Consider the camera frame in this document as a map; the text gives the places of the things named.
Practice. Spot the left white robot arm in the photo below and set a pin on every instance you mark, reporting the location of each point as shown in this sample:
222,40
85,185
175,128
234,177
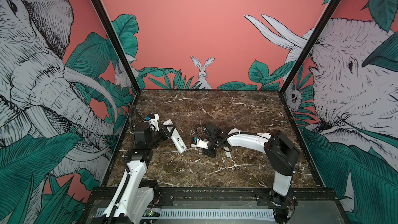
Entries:
134,194

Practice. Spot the left black frame post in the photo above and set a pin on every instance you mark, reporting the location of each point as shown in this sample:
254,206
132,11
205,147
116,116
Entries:
110,31

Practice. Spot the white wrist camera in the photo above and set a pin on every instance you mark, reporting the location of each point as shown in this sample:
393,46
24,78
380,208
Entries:
198,143
153,120

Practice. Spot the small green circuit board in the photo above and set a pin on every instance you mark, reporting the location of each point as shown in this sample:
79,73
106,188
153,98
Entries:
152,213

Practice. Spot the white battery cover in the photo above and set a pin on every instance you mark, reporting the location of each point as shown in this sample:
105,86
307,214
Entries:
228,152

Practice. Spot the white remote control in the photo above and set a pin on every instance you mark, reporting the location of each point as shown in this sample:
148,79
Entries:
176,138

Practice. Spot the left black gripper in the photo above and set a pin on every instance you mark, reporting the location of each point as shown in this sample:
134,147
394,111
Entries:
167,132

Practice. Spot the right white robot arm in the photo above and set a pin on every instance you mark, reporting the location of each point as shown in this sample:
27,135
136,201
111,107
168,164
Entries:
280,151

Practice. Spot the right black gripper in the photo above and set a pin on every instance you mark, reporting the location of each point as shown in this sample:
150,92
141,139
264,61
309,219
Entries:
206,152

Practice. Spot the right black frame post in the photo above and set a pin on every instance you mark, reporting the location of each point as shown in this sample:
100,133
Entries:
325,17

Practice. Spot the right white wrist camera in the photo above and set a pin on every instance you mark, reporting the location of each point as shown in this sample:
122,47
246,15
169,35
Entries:
198,143

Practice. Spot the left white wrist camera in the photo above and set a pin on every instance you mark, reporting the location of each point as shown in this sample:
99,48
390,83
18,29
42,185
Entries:
153,120

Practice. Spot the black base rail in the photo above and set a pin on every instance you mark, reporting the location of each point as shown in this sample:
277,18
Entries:
169,196

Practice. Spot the black frame post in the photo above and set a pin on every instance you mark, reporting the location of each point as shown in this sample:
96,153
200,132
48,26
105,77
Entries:
325,17
110,31

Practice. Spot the white slotted cable duct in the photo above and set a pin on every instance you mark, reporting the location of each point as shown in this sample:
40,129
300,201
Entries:
187,213

